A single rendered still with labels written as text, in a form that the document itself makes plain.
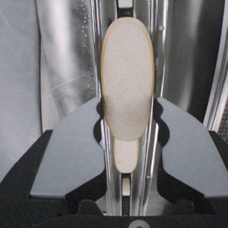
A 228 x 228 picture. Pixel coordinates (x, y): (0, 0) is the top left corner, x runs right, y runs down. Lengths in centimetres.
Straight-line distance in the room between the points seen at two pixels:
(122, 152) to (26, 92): 17
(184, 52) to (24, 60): 22
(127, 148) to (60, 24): 18
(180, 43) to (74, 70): 14
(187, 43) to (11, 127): 31
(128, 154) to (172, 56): 15
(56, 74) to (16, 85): 10
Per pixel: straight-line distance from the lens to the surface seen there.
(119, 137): 15
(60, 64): 21
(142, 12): 20
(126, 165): 28
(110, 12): 20
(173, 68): 25
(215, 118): 21
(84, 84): 21
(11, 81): 29
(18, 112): 32
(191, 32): 25
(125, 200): 41
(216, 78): 21
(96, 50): 19
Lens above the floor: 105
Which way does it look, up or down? 59 degrees down
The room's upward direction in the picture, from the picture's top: 175 degrees counter-clockwise
